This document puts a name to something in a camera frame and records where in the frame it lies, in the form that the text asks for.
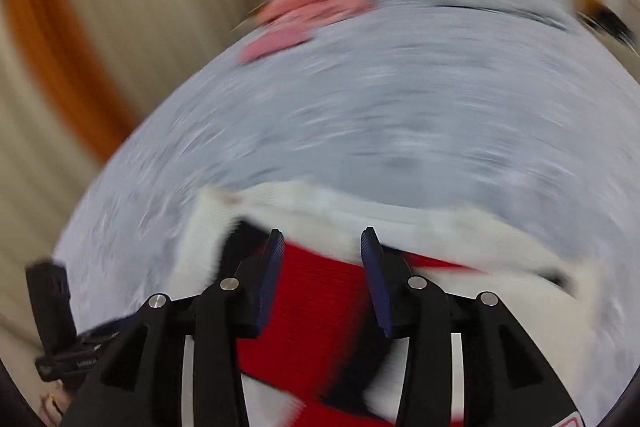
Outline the grey patterned bedspread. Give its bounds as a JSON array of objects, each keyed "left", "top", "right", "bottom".
[{"left": 52, "top": 0, "right": 640, "bottom": 427}]

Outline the person's left hand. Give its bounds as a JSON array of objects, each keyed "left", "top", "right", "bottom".
[{"left": 36, "top": 382, "right": 76, "bottom": 427}]

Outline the beige curtain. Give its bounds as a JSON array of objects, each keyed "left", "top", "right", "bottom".
[{"left": 0, "top": 0, "right": 243, "bottom": 358}]

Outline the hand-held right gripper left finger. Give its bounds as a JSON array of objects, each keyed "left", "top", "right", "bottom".
[{"left": 65, "top": 228, "right": 286, "bottom": 427}]

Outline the white red black knit sweater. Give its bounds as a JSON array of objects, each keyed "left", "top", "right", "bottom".
[{"left": 182, "top": 181, "right": 603, "bottom": 427}]

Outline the dark object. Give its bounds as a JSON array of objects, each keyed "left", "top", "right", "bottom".
[{"left": 580, "top": 3, "right": 635, "bottom": 48}]

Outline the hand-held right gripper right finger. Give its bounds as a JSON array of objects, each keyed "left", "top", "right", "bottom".
[{"left": 360, "top": 227, "right": 591, "bottom": 427}]

